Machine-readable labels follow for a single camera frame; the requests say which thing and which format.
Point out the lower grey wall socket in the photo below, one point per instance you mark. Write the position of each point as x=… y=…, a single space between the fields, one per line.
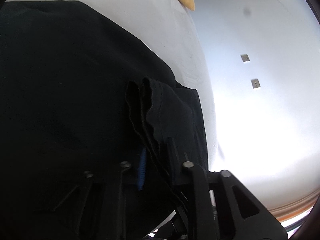
x=255 y=83

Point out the upper grey wall socket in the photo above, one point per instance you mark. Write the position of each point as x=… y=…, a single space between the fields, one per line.
x=245 y=58

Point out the black denim pants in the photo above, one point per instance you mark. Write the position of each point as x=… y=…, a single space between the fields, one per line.
x=80 y=99

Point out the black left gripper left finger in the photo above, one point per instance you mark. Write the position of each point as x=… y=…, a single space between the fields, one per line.
x=141 y=170

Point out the grey wall socket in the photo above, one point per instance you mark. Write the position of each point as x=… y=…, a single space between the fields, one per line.
x=245 y=58
x=255 y=83

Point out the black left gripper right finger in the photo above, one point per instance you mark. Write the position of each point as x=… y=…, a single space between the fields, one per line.
x=180 y=162

